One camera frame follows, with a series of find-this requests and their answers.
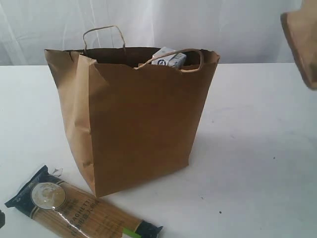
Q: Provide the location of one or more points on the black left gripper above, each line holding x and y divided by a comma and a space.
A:
2, 219

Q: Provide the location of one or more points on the white backdrop curtain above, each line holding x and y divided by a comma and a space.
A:
240, 31

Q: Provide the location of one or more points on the brown pouch with orange label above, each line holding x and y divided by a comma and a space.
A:
300, 30

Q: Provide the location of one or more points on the torn clear plastic scrap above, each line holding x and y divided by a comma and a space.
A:
57, 172

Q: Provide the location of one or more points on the spaghetti packet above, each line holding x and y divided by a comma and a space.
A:
70, 212

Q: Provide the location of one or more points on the small white milk carton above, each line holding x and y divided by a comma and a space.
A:
175, 60

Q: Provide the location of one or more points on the brown paper shopping bag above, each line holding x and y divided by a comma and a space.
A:
126, 120

